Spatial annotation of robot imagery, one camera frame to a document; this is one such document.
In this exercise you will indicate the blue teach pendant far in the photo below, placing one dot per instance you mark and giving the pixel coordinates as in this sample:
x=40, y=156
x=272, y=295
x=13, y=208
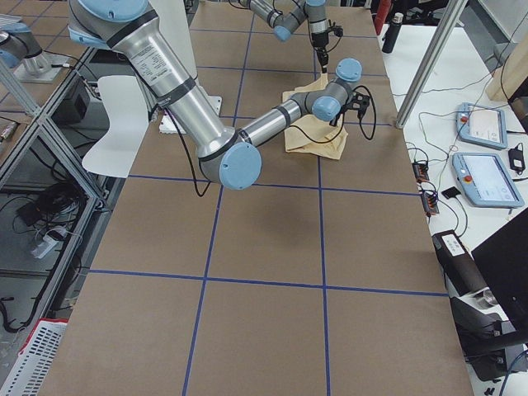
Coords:
x=481, y=125

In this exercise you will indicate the aluminium frame post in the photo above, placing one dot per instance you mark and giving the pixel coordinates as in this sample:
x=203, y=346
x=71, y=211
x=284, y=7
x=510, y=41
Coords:
x=438, y=41

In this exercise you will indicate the blue teach pendant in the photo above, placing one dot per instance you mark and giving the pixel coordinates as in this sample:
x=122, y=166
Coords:
x=481, y=125
x=485, y=180

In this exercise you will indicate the black power adapter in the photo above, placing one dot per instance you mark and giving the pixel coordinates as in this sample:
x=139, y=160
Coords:
x=516, y=158

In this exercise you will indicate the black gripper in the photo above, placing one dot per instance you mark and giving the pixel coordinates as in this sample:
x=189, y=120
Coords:
x=319, y=40
x=335, y=120

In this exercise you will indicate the white perforated basket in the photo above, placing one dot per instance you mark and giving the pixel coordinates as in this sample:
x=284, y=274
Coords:
x=35, y=358

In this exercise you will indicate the black water bottle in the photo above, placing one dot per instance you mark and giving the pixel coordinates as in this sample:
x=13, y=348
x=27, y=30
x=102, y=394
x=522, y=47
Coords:
x=391, y=35

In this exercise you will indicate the red cylinder bottle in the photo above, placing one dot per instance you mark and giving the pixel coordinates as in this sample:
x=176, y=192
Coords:
x=381, y=14

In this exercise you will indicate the black monitor on stand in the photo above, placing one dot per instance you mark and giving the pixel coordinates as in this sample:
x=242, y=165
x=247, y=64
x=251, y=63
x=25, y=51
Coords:
x=490, y=310

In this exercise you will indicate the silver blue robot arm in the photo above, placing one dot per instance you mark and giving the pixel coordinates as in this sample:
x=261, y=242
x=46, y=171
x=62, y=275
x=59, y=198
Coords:
x=226, y=155
x=285, y=25

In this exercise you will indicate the cream yellow graphic shirt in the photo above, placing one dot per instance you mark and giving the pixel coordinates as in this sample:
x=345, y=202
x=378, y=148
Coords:
x=311, y=135

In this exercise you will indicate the white power strip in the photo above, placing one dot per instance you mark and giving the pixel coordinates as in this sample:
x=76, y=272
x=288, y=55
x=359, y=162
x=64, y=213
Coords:
x=49, y=241

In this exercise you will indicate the blue teach pendant near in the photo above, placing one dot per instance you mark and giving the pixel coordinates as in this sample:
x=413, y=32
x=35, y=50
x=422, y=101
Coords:
x=485, y=180

